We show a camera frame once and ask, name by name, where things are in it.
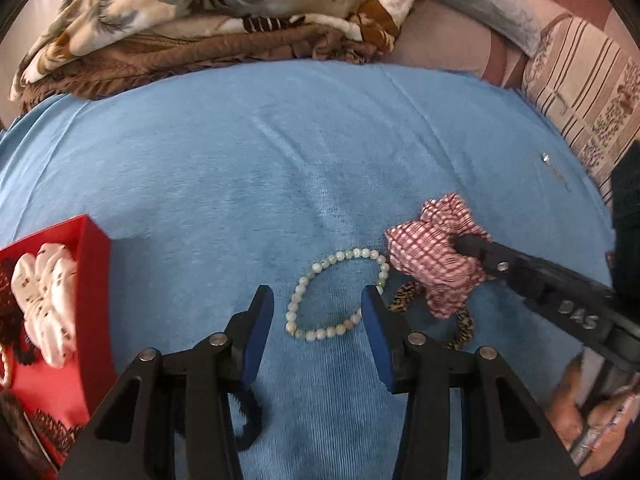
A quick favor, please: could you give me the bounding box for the red box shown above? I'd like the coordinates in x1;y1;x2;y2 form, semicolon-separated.
0;214;113;478

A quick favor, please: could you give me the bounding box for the white cherry print scrunchie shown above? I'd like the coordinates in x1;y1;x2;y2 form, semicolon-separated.
11;242;78;368

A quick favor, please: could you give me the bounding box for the red white-dotted scrunchie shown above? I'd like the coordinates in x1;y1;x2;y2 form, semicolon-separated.
0;260;31;361

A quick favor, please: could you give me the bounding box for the brown ruffled blanket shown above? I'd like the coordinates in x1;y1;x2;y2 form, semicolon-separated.
17;20;386;113

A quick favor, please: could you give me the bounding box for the red white checkered scrunchie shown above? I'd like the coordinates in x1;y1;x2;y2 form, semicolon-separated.
385;192;493;318

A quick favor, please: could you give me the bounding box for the person's right hand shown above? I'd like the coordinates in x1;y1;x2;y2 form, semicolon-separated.
545;355;640;476

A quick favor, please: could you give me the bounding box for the light blue pillow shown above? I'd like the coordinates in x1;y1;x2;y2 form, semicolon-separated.
425;0;546;56

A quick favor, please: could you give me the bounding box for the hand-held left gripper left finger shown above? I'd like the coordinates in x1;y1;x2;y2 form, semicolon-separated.
59;285;275;480

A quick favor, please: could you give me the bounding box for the striped floral cushion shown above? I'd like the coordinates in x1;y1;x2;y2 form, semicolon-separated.
520;15;640;206

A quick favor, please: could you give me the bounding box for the leopard print hair tie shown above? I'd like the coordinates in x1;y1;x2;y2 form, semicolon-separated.
389;282;476;352

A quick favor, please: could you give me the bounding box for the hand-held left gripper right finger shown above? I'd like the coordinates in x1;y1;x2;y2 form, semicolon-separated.
361;285;581;480

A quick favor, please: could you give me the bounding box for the pale green bead bracelet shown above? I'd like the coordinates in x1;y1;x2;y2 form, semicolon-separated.
285;247;391;339

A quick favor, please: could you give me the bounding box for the dark gold-dotted scrunchie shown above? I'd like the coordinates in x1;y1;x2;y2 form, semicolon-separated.
30;407;86;456

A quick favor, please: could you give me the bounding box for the pink striped bedsheet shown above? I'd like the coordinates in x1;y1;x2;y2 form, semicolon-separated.
380;0;640;93

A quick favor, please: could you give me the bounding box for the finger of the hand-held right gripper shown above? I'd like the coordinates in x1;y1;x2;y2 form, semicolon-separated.
452;234;521;286

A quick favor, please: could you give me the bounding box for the black fuzzy hair tie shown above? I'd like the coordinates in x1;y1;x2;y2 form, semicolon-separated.
220;390;263;453

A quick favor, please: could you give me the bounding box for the blue towel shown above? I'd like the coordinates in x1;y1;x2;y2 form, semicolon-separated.
0;57;631;480

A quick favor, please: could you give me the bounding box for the dark furry hair tie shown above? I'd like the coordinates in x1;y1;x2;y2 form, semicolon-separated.
0;390;31;461

